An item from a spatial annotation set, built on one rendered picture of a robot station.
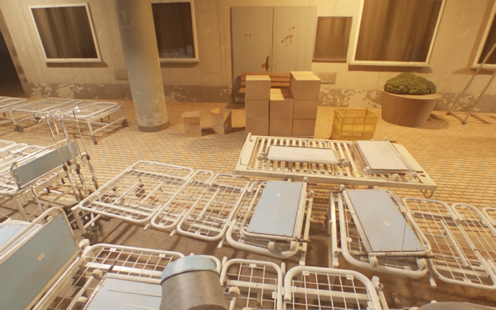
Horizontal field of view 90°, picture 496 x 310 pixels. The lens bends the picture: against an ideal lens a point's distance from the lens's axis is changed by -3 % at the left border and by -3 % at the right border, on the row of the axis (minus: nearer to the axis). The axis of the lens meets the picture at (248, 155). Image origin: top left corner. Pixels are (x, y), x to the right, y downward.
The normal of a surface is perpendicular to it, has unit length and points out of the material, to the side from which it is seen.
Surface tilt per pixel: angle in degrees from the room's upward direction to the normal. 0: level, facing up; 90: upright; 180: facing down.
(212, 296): 34
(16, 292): 90
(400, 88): 73
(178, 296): 26
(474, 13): 90
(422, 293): 0
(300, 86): 90
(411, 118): 101
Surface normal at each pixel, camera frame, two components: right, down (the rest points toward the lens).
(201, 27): -0.14, 0.46
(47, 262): 0.99, 0.06
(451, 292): 0.00, -0.89
